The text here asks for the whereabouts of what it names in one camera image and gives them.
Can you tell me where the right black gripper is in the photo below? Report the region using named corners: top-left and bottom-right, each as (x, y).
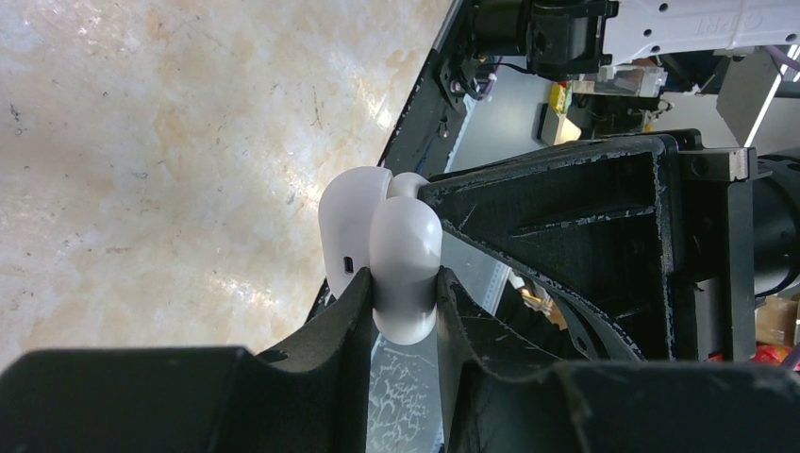
top-left (670, 129), bottom-right (799, 361)

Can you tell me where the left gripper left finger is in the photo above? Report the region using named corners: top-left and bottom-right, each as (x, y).
top-left (1, 269), bottom-right (373, 452)

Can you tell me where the white earbud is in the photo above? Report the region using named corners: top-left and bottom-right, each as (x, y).
top-left (386, 172), bottom-right (429, 199)

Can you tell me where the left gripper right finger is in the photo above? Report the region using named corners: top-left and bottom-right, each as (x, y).
top-left (437, 268), bottom-right (799, 452)

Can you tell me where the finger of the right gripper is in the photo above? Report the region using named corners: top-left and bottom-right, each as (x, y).
top-left (494, 268), bottom-right (644, 361)
top-left (418, 134), bottom-right (678, 361)

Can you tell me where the white charging case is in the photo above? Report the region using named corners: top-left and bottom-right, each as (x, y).
top-left (318, 166), bottom-right (443, 345)

